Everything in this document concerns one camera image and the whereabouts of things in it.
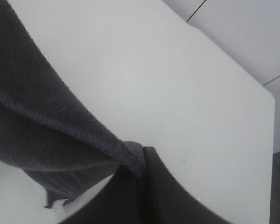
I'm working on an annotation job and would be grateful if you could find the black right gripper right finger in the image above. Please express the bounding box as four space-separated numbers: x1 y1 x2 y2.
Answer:
144 147 228 224

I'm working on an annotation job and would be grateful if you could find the dark grey towel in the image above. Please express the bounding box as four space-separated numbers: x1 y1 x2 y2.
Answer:
0 0 145 208

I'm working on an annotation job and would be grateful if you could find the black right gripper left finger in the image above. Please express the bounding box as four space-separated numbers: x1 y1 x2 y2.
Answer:
61 167 159 224

